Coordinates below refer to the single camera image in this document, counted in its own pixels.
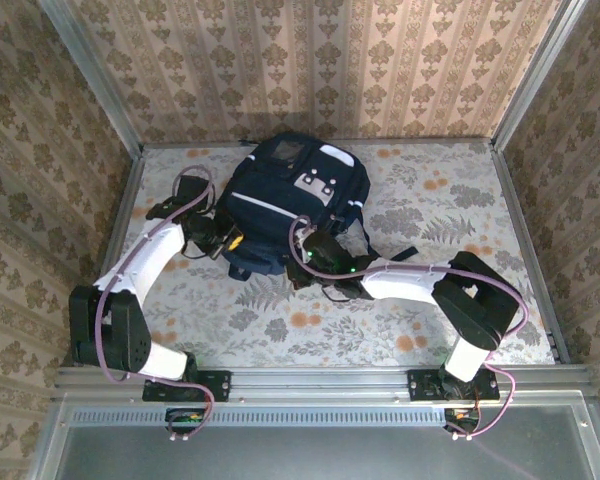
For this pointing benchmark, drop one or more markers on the navy blue school backpack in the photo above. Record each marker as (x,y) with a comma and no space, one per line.
(280,200)

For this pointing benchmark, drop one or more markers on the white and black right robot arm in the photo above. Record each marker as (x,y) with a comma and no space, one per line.
(400,285)

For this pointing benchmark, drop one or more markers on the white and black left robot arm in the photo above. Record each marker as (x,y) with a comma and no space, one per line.
(145,255)

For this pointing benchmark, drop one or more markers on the floral patterned tablecloth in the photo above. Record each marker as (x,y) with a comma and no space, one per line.
(305,340)

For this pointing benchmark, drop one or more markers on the thin aluminium table edge rail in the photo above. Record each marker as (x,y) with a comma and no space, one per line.
(128,190)
(528,250)
(190,145)

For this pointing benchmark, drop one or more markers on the wide aluminium extrusion rail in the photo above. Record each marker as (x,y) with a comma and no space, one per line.
(320,385)

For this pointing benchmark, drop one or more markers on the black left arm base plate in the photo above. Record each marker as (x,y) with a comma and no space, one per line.
(217,385)

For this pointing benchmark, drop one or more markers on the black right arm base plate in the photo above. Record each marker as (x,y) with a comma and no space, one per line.
(422,385)

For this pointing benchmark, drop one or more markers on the aluminium frame post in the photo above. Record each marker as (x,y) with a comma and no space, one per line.
(100,80)
(537,75)

